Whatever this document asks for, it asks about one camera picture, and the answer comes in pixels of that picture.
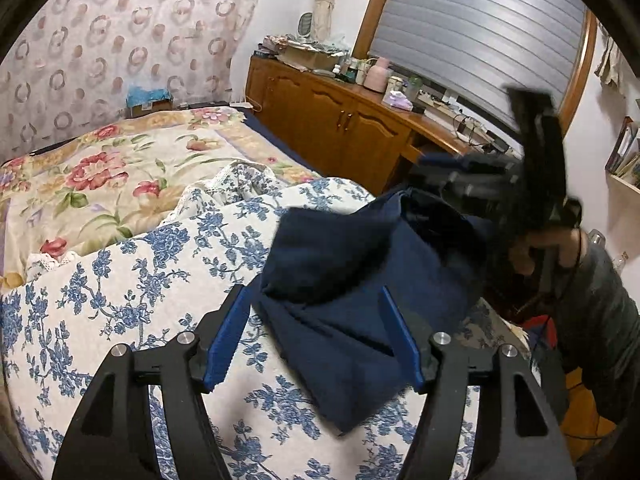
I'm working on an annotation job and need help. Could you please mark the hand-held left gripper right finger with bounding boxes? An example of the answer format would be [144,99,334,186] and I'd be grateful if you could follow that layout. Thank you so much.
[379,285,578,480]

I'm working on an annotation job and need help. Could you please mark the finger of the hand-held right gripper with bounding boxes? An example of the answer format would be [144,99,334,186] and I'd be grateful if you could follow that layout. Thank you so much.
[410,152,523,211]

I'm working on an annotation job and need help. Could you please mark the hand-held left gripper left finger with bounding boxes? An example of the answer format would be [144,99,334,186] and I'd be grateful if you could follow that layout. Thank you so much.
[52,284,253,480]

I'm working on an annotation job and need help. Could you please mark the navy printed t-shirt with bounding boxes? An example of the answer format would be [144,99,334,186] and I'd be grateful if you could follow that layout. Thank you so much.
[252,185,501,436]

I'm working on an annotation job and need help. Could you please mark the person's right hand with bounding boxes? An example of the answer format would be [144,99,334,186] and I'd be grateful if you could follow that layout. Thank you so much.
[510,230,583,277]

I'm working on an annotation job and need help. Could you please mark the purple tissue pack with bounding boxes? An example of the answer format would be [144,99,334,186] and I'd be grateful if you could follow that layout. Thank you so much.
[384,91,415,112]

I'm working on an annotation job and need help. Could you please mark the blue floral white bedspread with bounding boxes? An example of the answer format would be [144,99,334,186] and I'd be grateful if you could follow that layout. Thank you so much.
[0,162,531,480]

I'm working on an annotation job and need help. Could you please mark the hanging beige cloth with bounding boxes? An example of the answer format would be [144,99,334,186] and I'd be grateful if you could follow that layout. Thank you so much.
[595,25,627,87]

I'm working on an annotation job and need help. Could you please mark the pink thermos jug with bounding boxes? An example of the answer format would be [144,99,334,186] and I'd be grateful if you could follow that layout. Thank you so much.
[365,57,391,94]

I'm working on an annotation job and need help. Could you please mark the grey window blind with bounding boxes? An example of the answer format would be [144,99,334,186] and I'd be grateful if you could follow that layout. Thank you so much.
[369,0,588,121]

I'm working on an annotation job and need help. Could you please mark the long wooden cabinet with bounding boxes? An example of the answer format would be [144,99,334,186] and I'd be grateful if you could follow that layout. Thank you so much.
[245,55,526,196]

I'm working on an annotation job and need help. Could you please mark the navy bed sheet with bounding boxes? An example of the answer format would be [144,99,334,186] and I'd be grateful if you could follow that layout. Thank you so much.
[242,110,326,177]

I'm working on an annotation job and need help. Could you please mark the cluttered cardboard box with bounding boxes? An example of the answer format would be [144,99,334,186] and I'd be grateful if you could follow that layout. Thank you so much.
[275,40,346,74]

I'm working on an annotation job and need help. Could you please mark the pink floral beige blanket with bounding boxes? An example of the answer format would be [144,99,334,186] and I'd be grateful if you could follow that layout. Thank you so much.
[0,107,322,292]

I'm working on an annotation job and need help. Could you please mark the small white fan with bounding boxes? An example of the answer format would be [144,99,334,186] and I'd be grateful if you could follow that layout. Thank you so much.
[296,11,317,41]

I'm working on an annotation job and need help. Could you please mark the tied beige curtain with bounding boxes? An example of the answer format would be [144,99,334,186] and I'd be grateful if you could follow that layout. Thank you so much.
[312,0,351,44]

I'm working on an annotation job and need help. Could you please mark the small cardboard box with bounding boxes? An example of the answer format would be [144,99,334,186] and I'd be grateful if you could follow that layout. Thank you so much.
[127,100,175,120]

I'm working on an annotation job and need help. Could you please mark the sheer circle-patterned curtain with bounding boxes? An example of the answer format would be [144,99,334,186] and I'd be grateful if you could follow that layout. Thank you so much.
[0,0,263,159]

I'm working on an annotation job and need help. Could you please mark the wall shelf with books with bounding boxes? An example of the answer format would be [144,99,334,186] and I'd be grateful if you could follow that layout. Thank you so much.
[604,116,640,201]

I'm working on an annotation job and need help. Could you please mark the wooden window frame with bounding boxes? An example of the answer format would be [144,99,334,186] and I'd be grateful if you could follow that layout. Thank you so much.
[350,0,599,136]

